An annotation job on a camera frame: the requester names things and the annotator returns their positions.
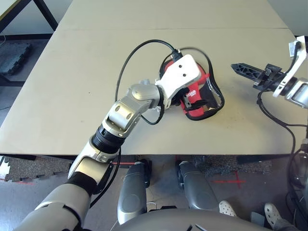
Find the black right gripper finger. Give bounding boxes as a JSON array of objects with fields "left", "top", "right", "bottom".
[
  {"left": 231, "top": 65, "right": 261, "bottom": 84},
  {"left": 230, "top": 62, "right": 266, "bottom": 77}
]

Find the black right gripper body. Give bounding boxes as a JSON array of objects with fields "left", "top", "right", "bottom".
[{"left": 252, "top": 64, "right": 288, "bottom": 92}]

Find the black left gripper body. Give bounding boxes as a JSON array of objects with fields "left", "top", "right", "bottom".
[{"left": 166, "top": 90, "right": 187, "bottom": 109}]

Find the red ping-pong paddle case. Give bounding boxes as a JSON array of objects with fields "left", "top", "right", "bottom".
[{"left": 160, "top": 47, "right": 226, "bottom": 121}]

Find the grey speckled puzzle mat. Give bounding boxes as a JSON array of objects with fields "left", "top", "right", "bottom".
[
  {"left": 0, "top": 155, "right": 73, "bottom": 183},
  {"left": 192, "top": 155, "right": 272, "bottom": 177}
]

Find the grey right robot leg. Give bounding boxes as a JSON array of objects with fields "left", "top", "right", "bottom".
[{"left": 177, "top": 160, "right": 221, "bottom": 212}]

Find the grey robot leg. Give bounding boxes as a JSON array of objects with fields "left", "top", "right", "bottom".
[
  {"left": 117, "top": 161, "right": 148, "bottom": 226},
  {"left": 177, "top": 160, "right": 221, "bottom": 212}
]

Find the red tape cross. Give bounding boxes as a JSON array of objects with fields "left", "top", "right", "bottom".
[{"left": 214, "top": 170, "right": 246, "bottom": 189}]

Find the grey left robot leg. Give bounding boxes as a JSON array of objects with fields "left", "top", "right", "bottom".
[{"left": 117, "top": 161, "right": 148, "bottom": 226}]

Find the white perforated shoe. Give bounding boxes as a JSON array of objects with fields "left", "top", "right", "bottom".
[
  {"left": 218, "top": 201, "right": 238, "bottom": 217},
  {"left": 264, "top": 203, "right": 283, "bottom": 229}
]

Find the grey robot torso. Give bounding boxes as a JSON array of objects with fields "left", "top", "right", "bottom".
[{"left": 117, "top": 208, "right": 268, "bottom": 231}]

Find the grey foot pedal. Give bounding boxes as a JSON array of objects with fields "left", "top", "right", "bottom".
[{"left": 250, "top": 211, "right": 265, "bottom": 226}]

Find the grey trouser leg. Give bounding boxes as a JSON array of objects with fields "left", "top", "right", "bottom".
[{"left": 271, "top": 218, "right": 299, "bottom": 231}]

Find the black-framed side table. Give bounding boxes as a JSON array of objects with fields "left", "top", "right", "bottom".
[{"left": 0, "top": 0, "right": 59, "bottom": 33}]

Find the black foam floor mat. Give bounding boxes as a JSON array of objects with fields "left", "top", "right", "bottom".
[{"left": 0, "top": 43, "right": 32, "bottom": 76}]

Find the white foam mat piece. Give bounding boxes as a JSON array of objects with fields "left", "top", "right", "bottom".
[{"left": 0, "top": 156, "right": 11, "bottom": 180}]

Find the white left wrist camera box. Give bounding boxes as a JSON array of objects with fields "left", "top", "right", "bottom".
[{"left": 155, "top": 54, "right": 202, "bottom": 111}]

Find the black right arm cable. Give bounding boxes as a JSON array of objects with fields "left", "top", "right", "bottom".
[{"left": 257, "top": 91, "right": 308, "bottom": 157}]

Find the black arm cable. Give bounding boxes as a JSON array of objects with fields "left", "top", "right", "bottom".
[
  {"left": 257, "top": 91, "right": 308, "bottom": 157},
  {"left": 89, "top": 39, "right": 180, "bottom": 209}
]

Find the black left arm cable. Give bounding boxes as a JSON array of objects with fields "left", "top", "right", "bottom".
[{"left": 89, "top": 39, "right": 180, "bottom": 209}]

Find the black floor cable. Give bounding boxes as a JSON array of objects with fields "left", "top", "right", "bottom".
[{"left": 285, "top": 138, "right": 308, "bottom": 231}]

